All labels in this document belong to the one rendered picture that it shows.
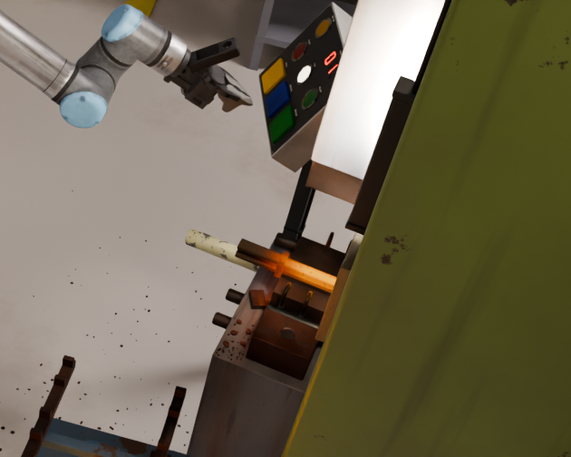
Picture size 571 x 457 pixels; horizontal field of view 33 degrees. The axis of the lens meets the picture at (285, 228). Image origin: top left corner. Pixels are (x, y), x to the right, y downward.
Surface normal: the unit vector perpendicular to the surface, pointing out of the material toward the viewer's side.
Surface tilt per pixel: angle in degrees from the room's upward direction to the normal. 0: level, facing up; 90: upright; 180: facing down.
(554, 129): 90
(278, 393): 90
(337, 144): 90
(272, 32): 0
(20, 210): 0
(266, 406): 90
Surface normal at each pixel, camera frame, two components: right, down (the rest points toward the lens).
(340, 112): -0.31, 0.58
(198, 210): 0.22, -0.72
